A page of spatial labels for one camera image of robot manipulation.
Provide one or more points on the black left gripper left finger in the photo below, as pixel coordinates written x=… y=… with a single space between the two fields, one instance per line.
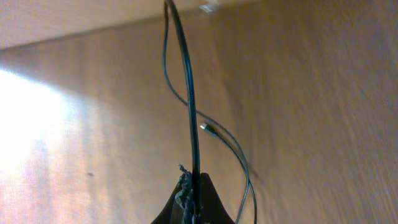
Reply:
x=179 y=207

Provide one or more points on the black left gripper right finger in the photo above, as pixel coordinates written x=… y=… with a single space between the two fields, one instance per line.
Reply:
x=212 y=209

